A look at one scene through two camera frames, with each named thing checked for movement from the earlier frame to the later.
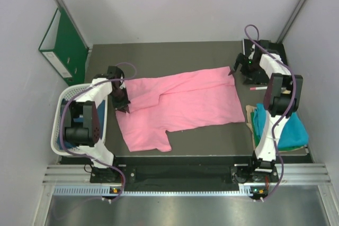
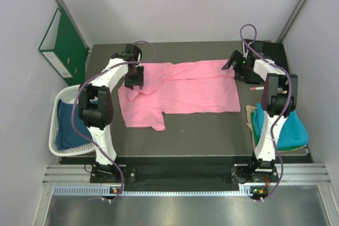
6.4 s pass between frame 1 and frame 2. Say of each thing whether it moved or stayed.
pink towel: moved
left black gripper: moved
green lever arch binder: stayed
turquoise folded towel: stayed
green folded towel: stayed
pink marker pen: stayed
